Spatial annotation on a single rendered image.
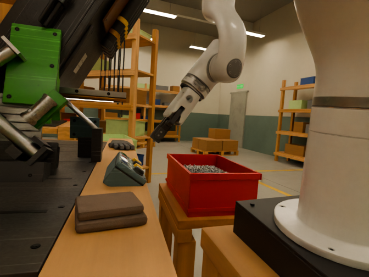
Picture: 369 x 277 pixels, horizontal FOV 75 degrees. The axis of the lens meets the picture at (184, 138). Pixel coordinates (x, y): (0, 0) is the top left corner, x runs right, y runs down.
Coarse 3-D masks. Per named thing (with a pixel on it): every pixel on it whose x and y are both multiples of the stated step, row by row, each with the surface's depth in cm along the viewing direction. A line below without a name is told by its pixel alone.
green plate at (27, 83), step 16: (16, 32) 60; (32, 32) 61; (48, 32) 62; (16, 48) 60; (32, 48) 61; (48, 48) 62; (16, 64) 59; (32, 64) 60; (48, 64) 61; (16, 80) 59; (32, 80) 60; (48, 80) 61; (16, 96) 58; (32, 96) 59
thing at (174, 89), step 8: (144, 88) 904; (160, 88) 928; (168, 88) 940; (176, 88) 955; (168, 104) 948; (104, 112) 861; (112, 112) 878; (144, 112) 913; (136, 120) 901; (144, 120) 912; (160, 120) 939; (176, 128) 1011; (168, 136) 953; (176, 136) 965
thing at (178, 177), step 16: (176, 160) 78; (192, 160) 94; (208, 160) 95; (224, 160) 90; (176, 176) 77; (192, 176) 62; (208, 176) 63; (224, 176) 64; (240, 176) 66; (256, 176) 67; (176, 192) 75; (192, 192) 63; (208, 192) 64; (224, 192) 65; (240, 192) 66; (256, 192) 68; (192, 208) 63; (208, 208) 64; (224, 208) 65
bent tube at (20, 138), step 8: (8, 40) 56; (8, 48) 56; (0, 56) 56; (8, 56) 56; (16, 56) 58; (0, 64) 56; (0, 120) 53; (0, 128) 53; (8, 128) 54; (16, 128) 55; (8, 136) 53; (16, 136) 54; (24, 136) 55; (16, 144) 54; (24, 144) 54; (32, 144) 55; (24, 152) 54; (32, 152) 54
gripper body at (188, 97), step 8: (184, 88) 66; (192, 88) 65; (176, 96) 68; (184, 96) 63; (192, 96) 64; (200, 96) 66; (176, 104) 63; (184, 104) 63; (192, 104) 64; (168, 112) 64; (184, 112) 63; (184, 120) 64
